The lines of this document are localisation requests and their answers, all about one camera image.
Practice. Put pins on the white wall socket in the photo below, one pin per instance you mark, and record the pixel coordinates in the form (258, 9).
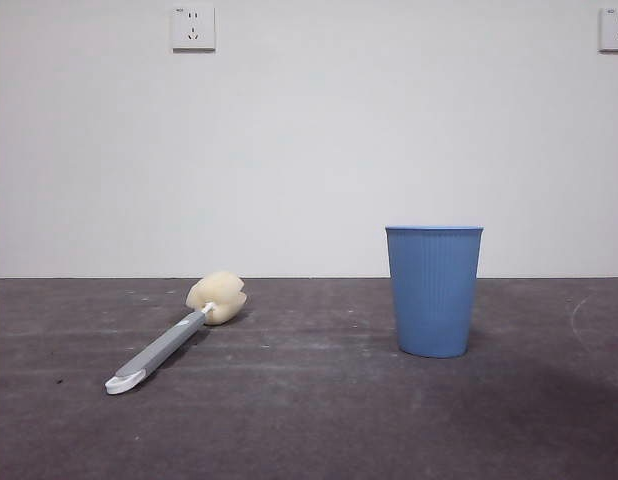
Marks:
(615, 32)
(193, 30)

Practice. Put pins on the blue ribbed plastic cup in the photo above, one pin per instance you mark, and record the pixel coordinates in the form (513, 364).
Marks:
(434, 295)

